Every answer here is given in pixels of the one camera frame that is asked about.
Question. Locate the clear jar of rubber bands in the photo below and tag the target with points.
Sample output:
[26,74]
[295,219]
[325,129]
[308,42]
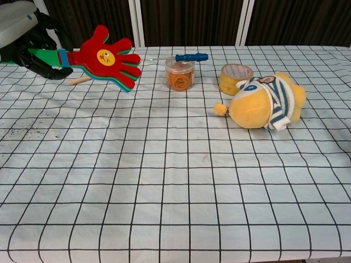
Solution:
[180,75]

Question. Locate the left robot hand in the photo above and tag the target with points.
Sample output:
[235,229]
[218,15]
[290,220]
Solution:
[30,49]

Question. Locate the yellow tape roll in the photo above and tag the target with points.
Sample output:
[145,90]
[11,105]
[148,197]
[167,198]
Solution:
[233,78]

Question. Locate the yellow plush toy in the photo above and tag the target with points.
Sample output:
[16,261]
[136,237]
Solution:
[263,101]

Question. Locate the white grid tablecloth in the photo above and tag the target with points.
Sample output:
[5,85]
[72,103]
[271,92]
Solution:
[192,178]

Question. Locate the red hand clapper toy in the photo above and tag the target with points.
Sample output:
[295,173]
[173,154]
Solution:
[107,59]

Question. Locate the wooden stick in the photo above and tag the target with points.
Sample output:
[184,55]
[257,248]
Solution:
[79,80]

